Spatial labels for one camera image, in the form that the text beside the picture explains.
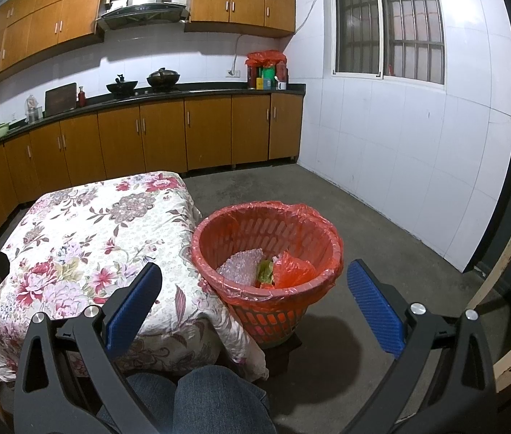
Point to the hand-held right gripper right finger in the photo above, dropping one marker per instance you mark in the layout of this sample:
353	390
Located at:
375	312

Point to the dark wooden stool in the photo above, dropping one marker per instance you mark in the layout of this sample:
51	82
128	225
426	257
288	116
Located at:
282	357

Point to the white cup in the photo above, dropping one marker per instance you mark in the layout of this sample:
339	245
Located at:
281	86

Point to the green box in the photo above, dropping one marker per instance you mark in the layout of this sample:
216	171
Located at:
268	77

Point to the red bag over bottles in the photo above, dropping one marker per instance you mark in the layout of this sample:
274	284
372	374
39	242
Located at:
265	58

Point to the red bottle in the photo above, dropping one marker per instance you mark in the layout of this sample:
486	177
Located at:
82	98

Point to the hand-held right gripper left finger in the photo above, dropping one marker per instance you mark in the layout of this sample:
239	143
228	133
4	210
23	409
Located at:
133	307

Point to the black wok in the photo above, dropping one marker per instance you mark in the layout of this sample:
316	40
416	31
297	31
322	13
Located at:
121	87

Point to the red plastic bin liner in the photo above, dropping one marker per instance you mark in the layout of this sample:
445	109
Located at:
278	300

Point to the wooden base cabinets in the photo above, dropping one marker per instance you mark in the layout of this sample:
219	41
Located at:
165	135

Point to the red plastic waste basket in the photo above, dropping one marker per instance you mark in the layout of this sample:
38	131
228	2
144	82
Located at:
273	323

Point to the red sauce bottles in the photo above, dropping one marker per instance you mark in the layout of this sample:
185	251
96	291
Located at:
252	77

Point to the person's left leg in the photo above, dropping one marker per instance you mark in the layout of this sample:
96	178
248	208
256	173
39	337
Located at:
151	402

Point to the small red plastic bag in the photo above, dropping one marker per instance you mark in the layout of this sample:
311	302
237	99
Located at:
294	271

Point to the clear plastic jar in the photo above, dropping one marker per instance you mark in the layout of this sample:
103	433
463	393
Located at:
33	110

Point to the dark sauce bottle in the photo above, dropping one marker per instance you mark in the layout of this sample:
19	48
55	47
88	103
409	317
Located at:
282	73

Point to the barred window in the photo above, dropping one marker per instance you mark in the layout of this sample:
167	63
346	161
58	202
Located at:
386	22

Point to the brown cutting board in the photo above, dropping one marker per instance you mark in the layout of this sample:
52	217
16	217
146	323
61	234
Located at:
61	99

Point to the black pot with lid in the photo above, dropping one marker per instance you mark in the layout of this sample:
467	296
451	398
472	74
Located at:
163	79

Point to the person's leg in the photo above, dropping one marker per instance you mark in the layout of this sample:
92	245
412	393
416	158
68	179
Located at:
151	402
219	407

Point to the black kitchen countertop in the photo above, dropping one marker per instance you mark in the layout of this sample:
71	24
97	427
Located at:
215	92

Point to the light green plastic bag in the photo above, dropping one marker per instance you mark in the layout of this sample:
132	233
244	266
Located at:
265	273

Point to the clear bubble wrap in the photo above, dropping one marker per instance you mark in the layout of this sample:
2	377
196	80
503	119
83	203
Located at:
239	269

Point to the steel range hood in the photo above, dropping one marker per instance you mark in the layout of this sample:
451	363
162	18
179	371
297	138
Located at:
147	9

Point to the wall outlet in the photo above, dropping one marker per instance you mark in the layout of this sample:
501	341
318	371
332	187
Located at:
233	73

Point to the floral tablecloth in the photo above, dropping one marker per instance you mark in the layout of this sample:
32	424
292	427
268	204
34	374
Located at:
115	235

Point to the wooden wall cabinets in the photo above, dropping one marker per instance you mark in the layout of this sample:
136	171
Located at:
70	13

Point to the person's right leg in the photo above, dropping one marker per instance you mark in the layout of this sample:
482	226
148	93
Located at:
219	407

